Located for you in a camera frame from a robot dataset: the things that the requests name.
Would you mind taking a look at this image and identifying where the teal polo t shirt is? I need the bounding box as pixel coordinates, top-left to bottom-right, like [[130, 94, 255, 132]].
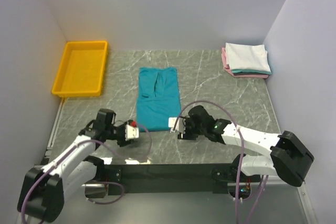
[[136, 67, 181, 132]]

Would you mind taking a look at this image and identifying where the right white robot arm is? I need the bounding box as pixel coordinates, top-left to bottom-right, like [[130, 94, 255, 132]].
[[168, 105, 314, 187]]

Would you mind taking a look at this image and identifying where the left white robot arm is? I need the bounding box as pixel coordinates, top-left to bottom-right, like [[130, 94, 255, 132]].
[[17, 109, 139, 223]]

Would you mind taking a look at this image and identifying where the black base bar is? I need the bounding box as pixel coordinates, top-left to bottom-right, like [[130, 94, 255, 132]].
[[88, 163, 237, 194]]

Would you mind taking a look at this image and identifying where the yellow plastic bin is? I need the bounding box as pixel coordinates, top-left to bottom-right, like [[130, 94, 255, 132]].
[[51, 41, 108, 98]]

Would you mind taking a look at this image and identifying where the pink folded t shirt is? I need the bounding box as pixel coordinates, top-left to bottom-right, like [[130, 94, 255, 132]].
[[222, 47, 269, 79]]

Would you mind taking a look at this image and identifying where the white folded t shirt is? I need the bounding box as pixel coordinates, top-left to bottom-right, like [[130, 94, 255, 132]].
[[225, 43, 271, 72]]

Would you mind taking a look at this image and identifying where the teal folded t shirt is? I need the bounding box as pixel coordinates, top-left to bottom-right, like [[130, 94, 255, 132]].
[[231, 69, 272, 75]]

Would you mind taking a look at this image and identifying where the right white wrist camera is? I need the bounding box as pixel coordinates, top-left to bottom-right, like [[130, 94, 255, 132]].
[[168, 117, 185, 133]]

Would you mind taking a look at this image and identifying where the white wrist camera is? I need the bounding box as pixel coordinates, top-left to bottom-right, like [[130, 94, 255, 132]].
[[168, 117, 185, 133], [125, 120, 140, 141]]

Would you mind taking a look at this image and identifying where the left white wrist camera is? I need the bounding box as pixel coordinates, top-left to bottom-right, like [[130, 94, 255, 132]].
[[125, 120, 140, 141]]

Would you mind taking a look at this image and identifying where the aluminium frame rail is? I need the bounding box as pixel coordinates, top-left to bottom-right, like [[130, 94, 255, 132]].
[[15, 98, 316, 224]]

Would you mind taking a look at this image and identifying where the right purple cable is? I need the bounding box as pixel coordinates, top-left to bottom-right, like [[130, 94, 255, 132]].
[[172, 100, 270, 224]]

